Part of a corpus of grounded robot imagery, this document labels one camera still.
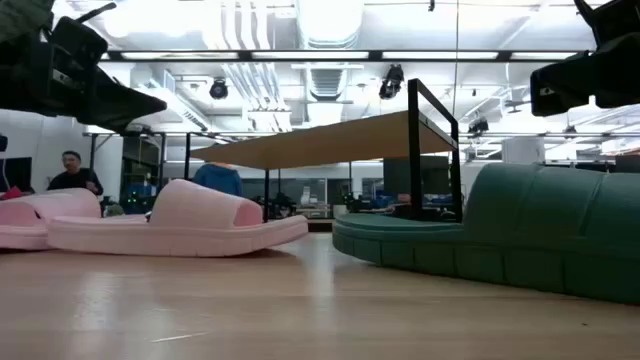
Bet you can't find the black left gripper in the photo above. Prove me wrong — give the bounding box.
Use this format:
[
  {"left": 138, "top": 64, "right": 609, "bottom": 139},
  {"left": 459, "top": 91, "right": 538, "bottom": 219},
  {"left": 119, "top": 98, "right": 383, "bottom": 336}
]
[{"left": 0, "top": 39, "right": 168, "bottom": 134}]

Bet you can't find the pink foam slide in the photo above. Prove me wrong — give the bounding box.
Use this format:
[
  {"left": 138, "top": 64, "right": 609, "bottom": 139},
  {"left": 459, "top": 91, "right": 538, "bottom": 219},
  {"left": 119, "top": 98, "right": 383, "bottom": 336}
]
[
  {"left": 0, "top": 187, "right": 102, "bottom": 251},
  {"left": 47, "top": 178, "right": 310, "bottom": 258}
]

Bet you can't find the green foam slide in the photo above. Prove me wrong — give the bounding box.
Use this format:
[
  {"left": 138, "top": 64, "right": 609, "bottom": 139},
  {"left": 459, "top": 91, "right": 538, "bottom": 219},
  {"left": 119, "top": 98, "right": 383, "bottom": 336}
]
[{"left": 331, "top": 162, "right": 640, "bottom": 306}]

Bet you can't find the black monitor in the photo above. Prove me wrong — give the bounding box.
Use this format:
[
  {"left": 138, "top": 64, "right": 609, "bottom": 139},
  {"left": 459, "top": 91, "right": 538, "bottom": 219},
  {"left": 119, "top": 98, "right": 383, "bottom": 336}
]
[
  {"left": 614, "top": 154, "right": 640, "bottom": 175},
  {"left": 383, "top": 155, "right": 451, "bottom": 197},
  {"left": 0, "top": 156, "right": 33, "bottom": 194}
]

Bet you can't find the person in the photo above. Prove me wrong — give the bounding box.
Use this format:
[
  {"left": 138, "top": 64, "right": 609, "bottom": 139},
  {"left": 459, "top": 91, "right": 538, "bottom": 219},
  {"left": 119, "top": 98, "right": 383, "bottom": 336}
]
[
  {"left": 192, "top": 162, "right": 245, "bottom": 198},
  {"left": 47, "top": 150, "right": 105, "bottom": 197}
]

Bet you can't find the black background station frame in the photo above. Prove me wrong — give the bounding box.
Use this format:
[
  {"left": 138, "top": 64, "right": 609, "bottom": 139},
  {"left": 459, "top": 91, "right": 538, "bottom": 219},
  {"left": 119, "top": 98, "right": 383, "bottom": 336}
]
[{"left": 82, "top": 130, "right": 167, "bottom": 204}]

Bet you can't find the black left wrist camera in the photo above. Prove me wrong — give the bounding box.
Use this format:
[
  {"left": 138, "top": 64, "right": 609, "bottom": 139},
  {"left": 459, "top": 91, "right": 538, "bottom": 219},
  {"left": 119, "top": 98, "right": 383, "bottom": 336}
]
[{"left": 47, "top": 16, "right": 109, "bottom": 71}]

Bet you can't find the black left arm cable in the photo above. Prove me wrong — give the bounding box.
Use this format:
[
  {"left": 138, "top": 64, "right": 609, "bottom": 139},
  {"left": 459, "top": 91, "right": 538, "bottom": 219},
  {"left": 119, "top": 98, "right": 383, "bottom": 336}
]
[{"left": 74, "top": 2, "right": 119, "bottom": 25}]

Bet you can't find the wooden shelf with black frame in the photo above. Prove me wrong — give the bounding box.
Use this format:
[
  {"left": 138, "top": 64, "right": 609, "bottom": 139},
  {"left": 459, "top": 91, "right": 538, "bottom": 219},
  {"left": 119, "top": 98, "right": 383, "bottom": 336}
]
[{"left": 189, "top": 78, "right": 464, "bottom": 224}]

